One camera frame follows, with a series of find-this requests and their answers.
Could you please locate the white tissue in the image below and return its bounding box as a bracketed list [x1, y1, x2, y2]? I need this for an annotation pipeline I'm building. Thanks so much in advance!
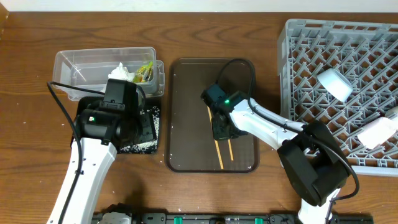
[108, 62, 135, 82]

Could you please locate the yellow green snack wrapper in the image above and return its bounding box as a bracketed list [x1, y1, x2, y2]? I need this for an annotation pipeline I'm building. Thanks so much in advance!
[133, 62, 153, 83]

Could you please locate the wooden chopstick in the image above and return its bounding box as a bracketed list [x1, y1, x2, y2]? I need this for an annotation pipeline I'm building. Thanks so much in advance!
[207, 106, 224, 170]
[228, 139, 234, 161]

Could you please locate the white rice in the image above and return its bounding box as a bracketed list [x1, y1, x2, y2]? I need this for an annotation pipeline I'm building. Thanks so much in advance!
[119, 105, 161, 155]

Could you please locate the light blue rice bowl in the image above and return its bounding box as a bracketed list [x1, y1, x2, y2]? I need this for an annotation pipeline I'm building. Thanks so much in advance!
[317, 68, 353, 102]

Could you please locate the white cup pink inside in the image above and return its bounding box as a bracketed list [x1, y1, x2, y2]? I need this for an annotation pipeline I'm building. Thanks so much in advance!
[358, 117, 397, 149]

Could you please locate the white cup green inside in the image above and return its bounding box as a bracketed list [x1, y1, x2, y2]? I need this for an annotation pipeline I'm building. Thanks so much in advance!
[385, 106, 398, 121]

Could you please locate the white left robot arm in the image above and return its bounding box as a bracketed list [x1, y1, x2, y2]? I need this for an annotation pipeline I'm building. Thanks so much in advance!
[48, 79, 160, 223]

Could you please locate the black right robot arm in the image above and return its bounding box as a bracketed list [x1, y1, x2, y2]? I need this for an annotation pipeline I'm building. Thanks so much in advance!
[201, 84, 353, 223]

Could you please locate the grey dishwasher rack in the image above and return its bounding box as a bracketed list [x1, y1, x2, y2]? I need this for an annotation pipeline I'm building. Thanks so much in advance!
[278, 19, 397, 177]

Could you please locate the black plastic tray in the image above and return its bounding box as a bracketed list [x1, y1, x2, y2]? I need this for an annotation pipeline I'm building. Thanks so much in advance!
[76, 96, 162, 155]

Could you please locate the clear plastic bin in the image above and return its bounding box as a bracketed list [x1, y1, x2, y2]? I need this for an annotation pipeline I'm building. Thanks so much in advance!
[53, 47, 165, 97]

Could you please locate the dark brown serving tray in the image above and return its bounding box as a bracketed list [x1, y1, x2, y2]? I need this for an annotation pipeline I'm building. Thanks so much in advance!
[166, 58, 259, 173]

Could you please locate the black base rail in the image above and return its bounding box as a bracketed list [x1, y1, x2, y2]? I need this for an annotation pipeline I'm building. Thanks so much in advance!
[90, 203, 374, 224]

